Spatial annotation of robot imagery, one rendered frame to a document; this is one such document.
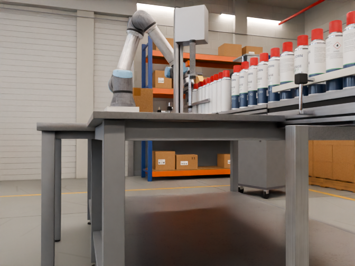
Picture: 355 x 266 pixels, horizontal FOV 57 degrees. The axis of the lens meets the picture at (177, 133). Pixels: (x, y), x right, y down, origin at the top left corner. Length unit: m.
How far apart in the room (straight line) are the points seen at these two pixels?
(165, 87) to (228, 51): 1.42
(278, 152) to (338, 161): 1.25
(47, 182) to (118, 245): 0.82
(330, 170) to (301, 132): 4.44
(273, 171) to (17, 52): 4.71
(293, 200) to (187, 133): 0.36
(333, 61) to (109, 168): 0.69
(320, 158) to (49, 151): 4.38
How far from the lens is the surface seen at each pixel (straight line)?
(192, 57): 1.79
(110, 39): 6.51
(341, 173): 5.18
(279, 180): 4.27
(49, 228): 1.77
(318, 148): 5.43
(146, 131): 0.95
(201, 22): 1.85
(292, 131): 0.85
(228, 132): 1.04
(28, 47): 6.46
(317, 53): 1.07
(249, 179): 4.25
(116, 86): 1.95
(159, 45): 2.10
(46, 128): 1.69
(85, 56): 6.33
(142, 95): 2.41
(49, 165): 1.71
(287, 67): 1.17
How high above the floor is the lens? 0.76
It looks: 1 degrees up
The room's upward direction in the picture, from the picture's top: straight up
